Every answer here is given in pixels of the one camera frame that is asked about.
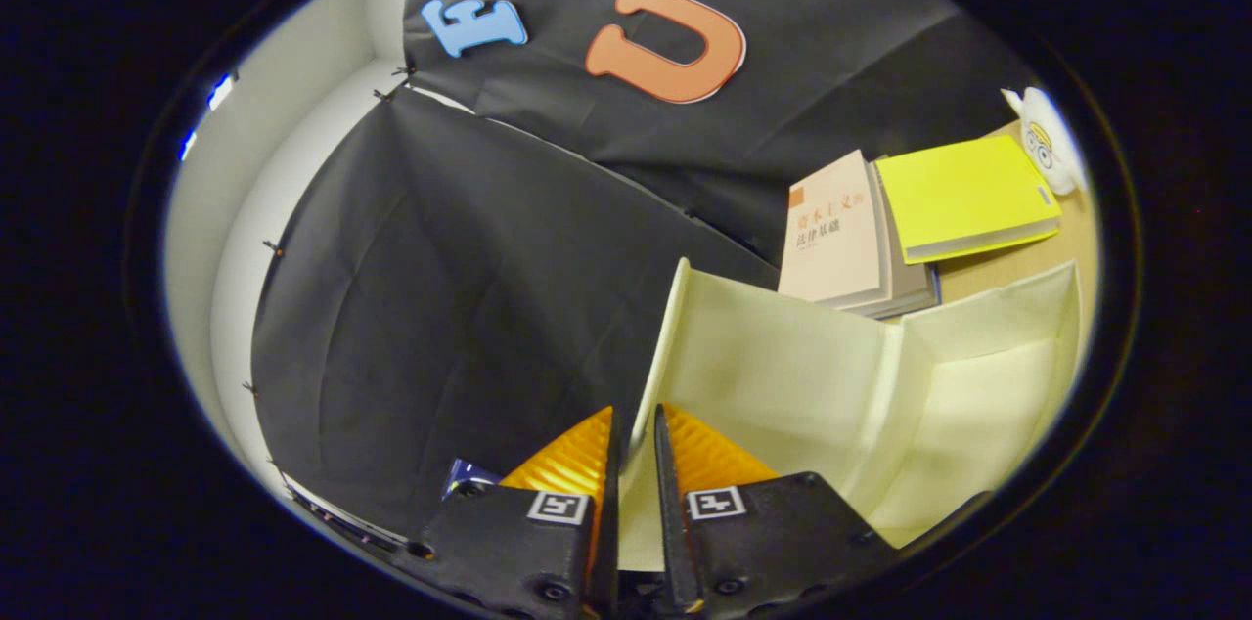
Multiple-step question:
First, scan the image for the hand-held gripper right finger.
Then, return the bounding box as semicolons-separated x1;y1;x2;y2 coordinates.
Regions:
653;403;901;617

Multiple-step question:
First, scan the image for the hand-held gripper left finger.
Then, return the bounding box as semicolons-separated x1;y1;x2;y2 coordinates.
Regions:
406;407;622;620

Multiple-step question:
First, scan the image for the foldable fabric storage box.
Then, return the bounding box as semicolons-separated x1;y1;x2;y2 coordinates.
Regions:
616;257;1083;572

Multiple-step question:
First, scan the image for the black backdrop cloth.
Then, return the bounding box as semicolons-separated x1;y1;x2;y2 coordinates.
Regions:
249;0;1038;543

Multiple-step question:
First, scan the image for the beige book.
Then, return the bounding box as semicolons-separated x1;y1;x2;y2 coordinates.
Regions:
778;149;942;321

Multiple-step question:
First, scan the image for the yellow book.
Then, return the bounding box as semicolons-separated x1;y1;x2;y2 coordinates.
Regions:
873;135;1063;266

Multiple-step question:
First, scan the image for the white plush toy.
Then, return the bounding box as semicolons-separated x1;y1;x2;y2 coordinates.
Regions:
1001;87;1088;197

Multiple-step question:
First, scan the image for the white panel with cables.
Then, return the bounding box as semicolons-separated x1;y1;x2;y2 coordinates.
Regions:
279;471;412;549

